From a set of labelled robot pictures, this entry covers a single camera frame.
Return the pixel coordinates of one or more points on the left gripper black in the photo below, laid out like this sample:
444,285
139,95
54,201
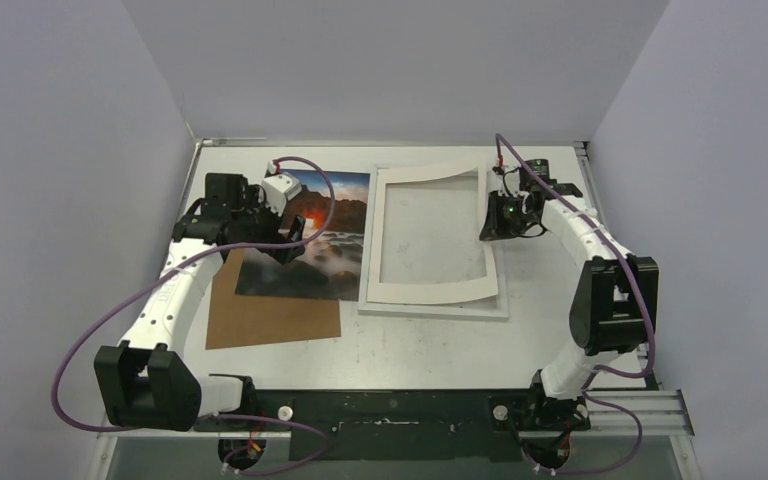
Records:
293,236

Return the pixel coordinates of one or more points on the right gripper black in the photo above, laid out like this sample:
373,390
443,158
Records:
496,221

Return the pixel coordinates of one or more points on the white paper mat border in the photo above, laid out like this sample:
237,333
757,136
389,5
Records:
430,291

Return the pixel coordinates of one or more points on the landscape sunset photo print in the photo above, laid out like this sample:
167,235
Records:
330,266

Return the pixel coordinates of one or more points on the white brown backing board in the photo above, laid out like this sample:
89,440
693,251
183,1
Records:
241,321

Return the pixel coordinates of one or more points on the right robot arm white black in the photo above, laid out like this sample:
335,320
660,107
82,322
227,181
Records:
614,304

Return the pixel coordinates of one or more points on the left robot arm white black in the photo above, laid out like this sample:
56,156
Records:
143,380

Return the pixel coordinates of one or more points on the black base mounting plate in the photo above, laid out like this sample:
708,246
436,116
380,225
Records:
294,407

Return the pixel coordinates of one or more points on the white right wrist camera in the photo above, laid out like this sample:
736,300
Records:
503,172

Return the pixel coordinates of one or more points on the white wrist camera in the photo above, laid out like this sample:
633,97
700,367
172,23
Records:
278,190
503,172

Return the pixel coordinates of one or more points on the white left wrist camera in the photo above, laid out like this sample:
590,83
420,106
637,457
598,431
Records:
278,190

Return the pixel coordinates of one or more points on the aluminium front rail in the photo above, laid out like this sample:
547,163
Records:
611,413

